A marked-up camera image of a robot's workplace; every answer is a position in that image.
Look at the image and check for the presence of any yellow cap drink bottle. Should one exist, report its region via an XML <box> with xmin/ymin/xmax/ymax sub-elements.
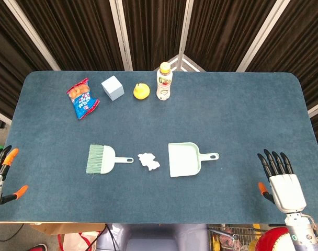
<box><xmin>156</xmin><ymin>62</ymin><xmax>174</xmax><ymax>101</ymax></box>

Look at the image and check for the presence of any brown cardboard box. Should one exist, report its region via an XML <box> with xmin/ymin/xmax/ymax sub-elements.
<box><xmin>30</xmin><ymin>223</ymin><xmax>106</xmax><ymax>236</ymax></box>

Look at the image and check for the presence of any mint green hand broom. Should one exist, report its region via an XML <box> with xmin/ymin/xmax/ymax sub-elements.
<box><xmin>85</xmin><ymin>144</ymin><xmax>134</xmax><ymax>175</ymax></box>

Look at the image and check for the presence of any light blue cube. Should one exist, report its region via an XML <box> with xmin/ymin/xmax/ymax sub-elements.
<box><xmin>101</xmin><ymin>75</ymin><xmax>124</xmax><ymax>101</ymax></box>

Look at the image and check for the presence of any white red plastic bag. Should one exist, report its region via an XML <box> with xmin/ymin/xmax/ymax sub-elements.
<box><xmin>58</xmin><ymin>231</ymin><xmax>100</xmax><ymax>251</ymax></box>

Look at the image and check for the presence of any white paper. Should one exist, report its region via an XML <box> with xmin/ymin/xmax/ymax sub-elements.
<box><xmin>137</xmin><ymin>153</ymin><xmax>161</xmax><ymax>172</ymax></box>

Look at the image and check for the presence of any dark curtain partition screen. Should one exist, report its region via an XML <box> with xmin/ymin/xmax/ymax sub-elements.
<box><xmin>0</xmin><ymin>0</ymin><xmax>318</xmax><ymax>147</ymax></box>

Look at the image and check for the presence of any red and white ball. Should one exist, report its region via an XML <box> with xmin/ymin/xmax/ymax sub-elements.
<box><xmin>255</xmin><ymin>226</ymin><xmax>296</xmax><ymax>251</ymax></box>

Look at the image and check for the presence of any yellow toy pear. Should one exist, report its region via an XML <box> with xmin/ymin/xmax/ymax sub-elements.
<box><xmin>133</xmin><ymin>83</ymin><xmax>151</xmax><ymax>100</ymax></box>

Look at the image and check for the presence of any blue red snack bag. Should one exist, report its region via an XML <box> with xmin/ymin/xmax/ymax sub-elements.
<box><xmin>66</xmin><ymin>77</ymin><xmax>100</xmax><ymax>121</ymax></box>

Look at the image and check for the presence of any metal wire basket cart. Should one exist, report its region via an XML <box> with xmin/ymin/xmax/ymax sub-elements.
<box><xmin>207</xmin><ymin>223</ymin><xmax>262</xmax><ymax>251</ymax></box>

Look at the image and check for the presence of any mint green dustpan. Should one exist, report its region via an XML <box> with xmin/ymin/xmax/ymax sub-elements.
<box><xmin>168</xmin><ymin>142</ymin><xmax>220</xmax><ymax>178</ymax></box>

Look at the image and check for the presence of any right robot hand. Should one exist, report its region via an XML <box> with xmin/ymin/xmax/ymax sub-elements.
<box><xmin>257</xmin><ymin>149</ymin><xmax>307</xmax><ymax>213</ymax></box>

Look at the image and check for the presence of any black cable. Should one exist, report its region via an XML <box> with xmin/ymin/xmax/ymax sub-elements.
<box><xmin>104</xmin><ymin>224</ymin><xmax>117</xmax><ymax>251</ymax></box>

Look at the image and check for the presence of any lavender robot torso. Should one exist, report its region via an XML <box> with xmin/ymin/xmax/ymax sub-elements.
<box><xmin>96</xmin><ymin>223</ymin><xmax>209</xmax><ymax>251</ymax></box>

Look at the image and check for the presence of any blue table mat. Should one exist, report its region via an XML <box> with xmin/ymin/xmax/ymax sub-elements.
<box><xmin>0</xmin><ymin>71</ymin><xmax>318</xmax><ymax>224</ymax></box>

